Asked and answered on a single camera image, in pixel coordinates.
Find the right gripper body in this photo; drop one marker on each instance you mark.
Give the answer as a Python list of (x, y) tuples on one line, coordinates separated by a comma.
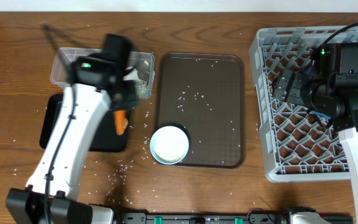
[(279, 88)]

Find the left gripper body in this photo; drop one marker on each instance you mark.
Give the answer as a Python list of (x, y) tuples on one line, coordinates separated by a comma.
[(127, 99)]

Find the orange carrot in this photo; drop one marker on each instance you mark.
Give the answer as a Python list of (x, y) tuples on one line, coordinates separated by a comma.
[(119, 117)]

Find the white napkin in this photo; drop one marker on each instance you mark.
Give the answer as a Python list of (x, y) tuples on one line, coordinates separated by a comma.
[(131, 73)]

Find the yellow green snack wrapper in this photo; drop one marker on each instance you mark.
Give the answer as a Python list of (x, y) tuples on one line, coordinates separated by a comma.
[(143, 85)]

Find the brown food scrap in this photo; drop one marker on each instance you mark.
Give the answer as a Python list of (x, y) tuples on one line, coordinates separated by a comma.
[(126, 122)]

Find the dark blue plate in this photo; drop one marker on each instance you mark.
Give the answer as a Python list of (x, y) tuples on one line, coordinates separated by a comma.
[(321, 115)]

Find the light blue bowl with rice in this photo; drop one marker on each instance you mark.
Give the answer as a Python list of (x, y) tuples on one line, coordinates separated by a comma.
[(169, 145)]

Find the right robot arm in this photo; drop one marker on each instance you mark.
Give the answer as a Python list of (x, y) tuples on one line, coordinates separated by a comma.
[(330, 88)]

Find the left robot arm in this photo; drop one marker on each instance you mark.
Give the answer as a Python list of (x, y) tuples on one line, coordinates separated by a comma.
[(96, 85)]

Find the grey dishwasher rack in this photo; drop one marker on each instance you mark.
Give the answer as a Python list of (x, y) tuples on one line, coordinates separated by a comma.
[(296, 146)]

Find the clear plastic bin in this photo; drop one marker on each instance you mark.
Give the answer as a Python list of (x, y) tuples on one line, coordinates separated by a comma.
[(143, 61)]

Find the black plastic bin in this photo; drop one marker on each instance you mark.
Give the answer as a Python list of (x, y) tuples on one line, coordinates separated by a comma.
[(105, 140)]

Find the dark brown serving tray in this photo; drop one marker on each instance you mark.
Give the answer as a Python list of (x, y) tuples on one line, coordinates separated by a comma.
[(203, 94)]

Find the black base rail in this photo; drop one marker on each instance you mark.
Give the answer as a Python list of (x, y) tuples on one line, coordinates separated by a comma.
[(142, 218)]

